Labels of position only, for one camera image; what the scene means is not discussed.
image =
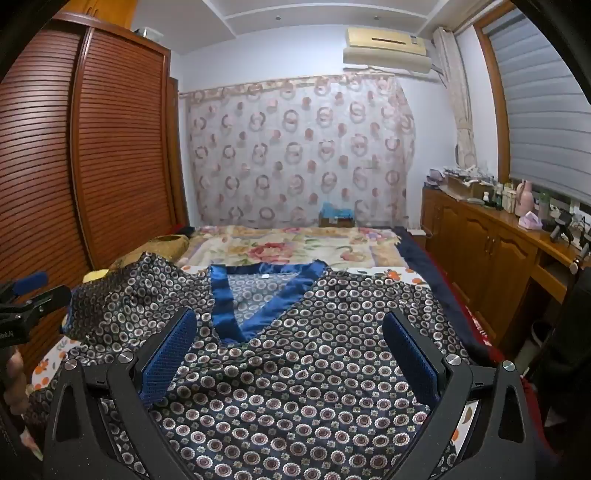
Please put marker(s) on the wooden louvered wardrobe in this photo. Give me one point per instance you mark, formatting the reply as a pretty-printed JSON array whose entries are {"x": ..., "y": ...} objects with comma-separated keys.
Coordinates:
[{"x": 115, "y": 138}]

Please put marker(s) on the navy blanket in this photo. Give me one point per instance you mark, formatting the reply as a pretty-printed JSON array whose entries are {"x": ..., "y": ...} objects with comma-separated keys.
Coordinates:
[{"x": 425, "y": 251}]

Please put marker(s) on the open cardboard box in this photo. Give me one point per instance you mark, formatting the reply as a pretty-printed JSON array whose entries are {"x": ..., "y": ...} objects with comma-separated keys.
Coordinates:
[{"x": 468, "y": 187}]

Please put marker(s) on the white lotion bottle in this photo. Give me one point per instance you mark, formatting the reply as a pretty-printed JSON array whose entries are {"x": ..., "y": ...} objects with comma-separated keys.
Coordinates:
[{"x": 508, "y": 198}]

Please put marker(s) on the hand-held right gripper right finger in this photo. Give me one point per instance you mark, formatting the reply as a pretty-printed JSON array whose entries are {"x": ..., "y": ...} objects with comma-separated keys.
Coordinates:
[{"x": 411, "y": 355}]

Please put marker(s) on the orange-print bedsheet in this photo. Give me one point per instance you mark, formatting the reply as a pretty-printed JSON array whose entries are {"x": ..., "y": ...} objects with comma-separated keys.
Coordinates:
[{"x": 401, "y": 277}]

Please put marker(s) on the person's left hand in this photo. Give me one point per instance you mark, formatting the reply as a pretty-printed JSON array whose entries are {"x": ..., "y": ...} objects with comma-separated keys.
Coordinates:
[{"x": 16, "y": 374}]

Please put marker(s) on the golden patterned pillow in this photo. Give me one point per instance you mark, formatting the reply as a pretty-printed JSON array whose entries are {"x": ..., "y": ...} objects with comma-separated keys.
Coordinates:
[{"x": 154, "y": 245}]

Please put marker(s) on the purple bag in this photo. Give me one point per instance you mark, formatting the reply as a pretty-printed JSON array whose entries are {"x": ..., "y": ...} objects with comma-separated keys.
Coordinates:
[{"x": 435, "y": 177}]

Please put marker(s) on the dark cloth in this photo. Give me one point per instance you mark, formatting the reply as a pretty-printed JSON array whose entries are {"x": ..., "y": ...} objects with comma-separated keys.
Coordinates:
[{"x": 182, "y": 229}]

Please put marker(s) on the wooden window frame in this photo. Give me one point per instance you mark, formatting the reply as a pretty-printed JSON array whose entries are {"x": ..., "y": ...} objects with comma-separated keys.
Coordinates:
[{"x": 493, "y": 92}]

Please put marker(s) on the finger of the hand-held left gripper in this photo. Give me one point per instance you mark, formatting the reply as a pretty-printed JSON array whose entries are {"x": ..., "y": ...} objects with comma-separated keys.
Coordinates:
[
  {"x": 30, "y": 281},
  {"x": 44, "y": 300}
]

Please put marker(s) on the wooden sideboard cabinet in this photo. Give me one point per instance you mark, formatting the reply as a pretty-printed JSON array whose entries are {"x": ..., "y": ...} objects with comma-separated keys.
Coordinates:
[{"x": 480, "y": 249}]

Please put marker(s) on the black chair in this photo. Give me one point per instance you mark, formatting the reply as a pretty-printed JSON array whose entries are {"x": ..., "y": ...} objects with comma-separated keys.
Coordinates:
[{"x": 570, "y": 346}]

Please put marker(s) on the green-capped bottle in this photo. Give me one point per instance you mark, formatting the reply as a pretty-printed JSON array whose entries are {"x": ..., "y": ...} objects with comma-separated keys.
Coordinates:
[{"x": 544, "y": 207}]

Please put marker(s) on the pink tissue box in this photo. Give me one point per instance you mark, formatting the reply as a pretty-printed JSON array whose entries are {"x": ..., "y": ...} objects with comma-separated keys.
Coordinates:
[{"x": 529, "y": 221}]

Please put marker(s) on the clear storage container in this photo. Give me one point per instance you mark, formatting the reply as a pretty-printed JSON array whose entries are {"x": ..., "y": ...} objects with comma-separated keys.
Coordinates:
[{"x": 145, "y": 33}]

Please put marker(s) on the floral blanket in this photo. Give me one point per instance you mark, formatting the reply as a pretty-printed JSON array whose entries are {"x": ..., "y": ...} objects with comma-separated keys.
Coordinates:
[{"x": 286, "y": 247}]

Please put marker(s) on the beige wall air conditioner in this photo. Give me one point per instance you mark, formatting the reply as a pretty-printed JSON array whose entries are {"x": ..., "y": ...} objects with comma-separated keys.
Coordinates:
[{"x": 383, "y": 46}]

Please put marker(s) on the black mini tripod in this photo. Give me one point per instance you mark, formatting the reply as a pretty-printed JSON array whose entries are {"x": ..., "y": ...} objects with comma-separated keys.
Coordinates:
[
  {"x": 555, "y": 226},
  {"x": 581, "y": 240}
]

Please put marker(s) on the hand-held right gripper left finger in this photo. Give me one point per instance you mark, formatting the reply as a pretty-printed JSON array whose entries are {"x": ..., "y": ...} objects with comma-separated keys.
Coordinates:
[{"x": 171, "y": 355}]

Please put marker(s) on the grey waste bin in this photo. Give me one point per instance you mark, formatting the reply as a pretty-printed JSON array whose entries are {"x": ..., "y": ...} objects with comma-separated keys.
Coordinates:
[{"x": 541, "y": 337}]

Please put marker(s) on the grey window blind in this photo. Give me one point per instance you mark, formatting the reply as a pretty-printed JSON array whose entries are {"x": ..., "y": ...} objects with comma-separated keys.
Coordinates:
[{"x": 540, "y": 115}]

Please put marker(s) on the red bedcover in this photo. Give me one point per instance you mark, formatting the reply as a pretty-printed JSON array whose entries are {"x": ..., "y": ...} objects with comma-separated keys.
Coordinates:
[{"x": 485, "y": 332}]

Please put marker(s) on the navy circle-print shirt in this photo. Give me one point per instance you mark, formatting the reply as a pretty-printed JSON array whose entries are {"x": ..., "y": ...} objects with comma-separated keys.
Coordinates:
[{"x": 300, "y": 369}]

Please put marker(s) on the beige window curtain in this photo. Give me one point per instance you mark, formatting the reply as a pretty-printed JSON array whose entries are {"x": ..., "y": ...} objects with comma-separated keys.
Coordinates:
[{"x": 455, "y": 92}]

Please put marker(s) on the circle-patterned sheer curtain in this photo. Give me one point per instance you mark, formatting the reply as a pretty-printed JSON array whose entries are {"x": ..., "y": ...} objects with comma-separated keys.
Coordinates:
[{"x": 286, "y": 152}]

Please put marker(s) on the pink thermos bottle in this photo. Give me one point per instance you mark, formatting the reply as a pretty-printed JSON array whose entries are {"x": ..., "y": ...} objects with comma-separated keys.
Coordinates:
[{"x": 525, "y": 198}]

